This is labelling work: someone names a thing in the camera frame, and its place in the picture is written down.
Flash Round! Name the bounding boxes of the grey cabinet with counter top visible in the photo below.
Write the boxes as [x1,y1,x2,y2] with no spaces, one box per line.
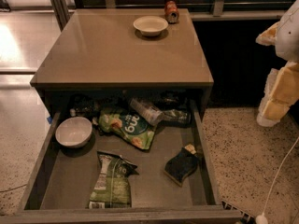
[31,8,213,114]

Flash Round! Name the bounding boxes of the dark crumpled bag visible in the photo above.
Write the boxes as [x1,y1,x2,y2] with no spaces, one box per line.
[68,94,99,119]

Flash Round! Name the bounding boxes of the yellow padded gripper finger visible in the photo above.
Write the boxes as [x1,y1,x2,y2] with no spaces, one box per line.
[255,22,278,46]
[257,62,299,127]

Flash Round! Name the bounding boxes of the open grey top drawer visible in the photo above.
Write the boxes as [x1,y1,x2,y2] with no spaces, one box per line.
[1,105,241,224]

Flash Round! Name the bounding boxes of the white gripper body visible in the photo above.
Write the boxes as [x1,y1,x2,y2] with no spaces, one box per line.
[275,0,299,62]

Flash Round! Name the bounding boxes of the white bowl in drawer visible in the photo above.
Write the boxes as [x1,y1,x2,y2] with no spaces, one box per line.
[55,117,93,148]

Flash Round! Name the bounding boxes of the blue yellow sponge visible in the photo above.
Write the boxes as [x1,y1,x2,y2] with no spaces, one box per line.
[164,144,198,187]

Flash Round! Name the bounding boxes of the white cable with plug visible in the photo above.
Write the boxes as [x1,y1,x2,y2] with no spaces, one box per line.
[255,136,299,224]

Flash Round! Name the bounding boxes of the white bowl on counter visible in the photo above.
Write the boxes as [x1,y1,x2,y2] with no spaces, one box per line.
[133,16,168,36]

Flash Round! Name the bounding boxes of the metal window frame rail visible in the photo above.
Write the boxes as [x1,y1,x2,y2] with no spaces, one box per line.
[46,0,299,30]

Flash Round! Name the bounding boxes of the clear plastic water bottle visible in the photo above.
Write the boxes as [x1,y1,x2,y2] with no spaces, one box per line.
[129,98,164,126]

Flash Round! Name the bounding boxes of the green snack bag white logo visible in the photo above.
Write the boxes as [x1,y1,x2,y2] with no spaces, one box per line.
[98,106,156,150]

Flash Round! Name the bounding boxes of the orange soda can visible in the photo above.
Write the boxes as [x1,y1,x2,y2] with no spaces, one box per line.
[164,1,179,23]

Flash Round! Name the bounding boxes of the green jalapeno chip bag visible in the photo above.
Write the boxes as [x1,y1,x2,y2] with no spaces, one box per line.
[88,151,137,209]

